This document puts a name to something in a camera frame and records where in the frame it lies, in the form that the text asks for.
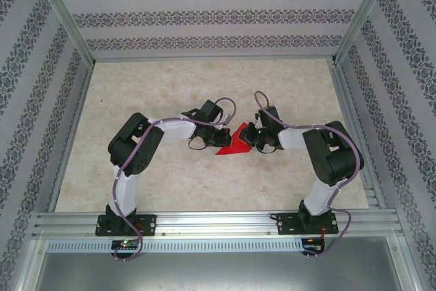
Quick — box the grey metal sheet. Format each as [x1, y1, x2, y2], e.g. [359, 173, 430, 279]
[27, 236, 420, 291]

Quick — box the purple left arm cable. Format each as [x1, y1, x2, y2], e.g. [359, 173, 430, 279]
[111, 96, 238, 264]

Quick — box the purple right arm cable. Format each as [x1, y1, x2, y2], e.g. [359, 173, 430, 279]
[254, 91, 364, 260]

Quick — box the slotted grey cable duct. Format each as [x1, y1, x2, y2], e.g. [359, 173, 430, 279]
[46, 238, 306, 253]

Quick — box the circuit board with orange label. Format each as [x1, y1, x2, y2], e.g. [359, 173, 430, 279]
[302, 236, 326, 254]

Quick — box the aluminium side rail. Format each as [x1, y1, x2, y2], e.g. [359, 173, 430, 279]
[328, 61, 388, 210]
[47, 64, 95, 212]

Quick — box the aluminium frame post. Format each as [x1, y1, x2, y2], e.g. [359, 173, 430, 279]
[29, 0, 96, 67]
[332, 0, 398, 65]

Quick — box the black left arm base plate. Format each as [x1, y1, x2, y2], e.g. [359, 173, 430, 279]
[95, 213, 158, 237]

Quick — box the red cloth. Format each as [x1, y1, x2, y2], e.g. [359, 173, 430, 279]
[215, 122, 255, 156]

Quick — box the circuit board with green light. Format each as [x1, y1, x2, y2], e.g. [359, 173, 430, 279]
[111, 239, 141, 250]

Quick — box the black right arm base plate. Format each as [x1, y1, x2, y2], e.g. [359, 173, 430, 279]
[275, 211, 338, 236]

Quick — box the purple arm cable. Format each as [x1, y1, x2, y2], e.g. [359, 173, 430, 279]
[111, 96, 238, 264]
[254, 91, 364, 260]

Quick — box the aluminium mounting rail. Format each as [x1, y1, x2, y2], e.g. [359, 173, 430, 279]
[32, 211, 406, 239]

